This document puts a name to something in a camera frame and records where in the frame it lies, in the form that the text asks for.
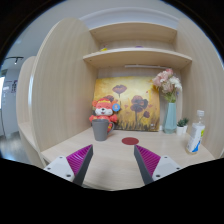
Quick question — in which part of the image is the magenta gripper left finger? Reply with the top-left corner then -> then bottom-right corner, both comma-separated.
44,144 -> 94,187

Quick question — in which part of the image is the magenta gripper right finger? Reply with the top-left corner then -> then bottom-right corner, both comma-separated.
133,144 -> 182,186

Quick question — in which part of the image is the clear plastic water bottle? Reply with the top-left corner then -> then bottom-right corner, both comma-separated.
186,110 -> 205,153

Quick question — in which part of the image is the red round coaster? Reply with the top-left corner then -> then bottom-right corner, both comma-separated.
122,137 -> 139,145

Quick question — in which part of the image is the grey mug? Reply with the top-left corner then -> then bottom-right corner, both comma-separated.
92,119 -> 114,141

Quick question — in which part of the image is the light blue vase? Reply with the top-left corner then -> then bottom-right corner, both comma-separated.
163,103 -> 177,134

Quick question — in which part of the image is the small potted succulent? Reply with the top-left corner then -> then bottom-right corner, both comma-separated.
176,118 -> 189,135

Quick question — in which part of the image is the red plush fox toy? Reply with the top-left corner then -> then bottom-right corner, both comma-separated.
89,98 -> 118,131

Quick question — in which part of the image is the poppy flower painting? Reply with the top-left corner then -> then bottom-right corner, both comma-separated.
94,76 -> 160,132

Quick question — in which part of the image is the pink white flower bouquet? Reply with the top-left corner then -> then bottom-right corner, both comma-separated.
153,69 -> 182,103

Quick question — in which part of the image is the wooden desk shelf unit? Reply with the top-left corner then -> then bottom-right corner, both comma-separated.
16,18 -> 224,190

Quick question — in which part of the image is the under-shelf light bar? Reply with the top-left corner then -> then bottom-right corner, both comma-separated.
124,64 -> 169,69

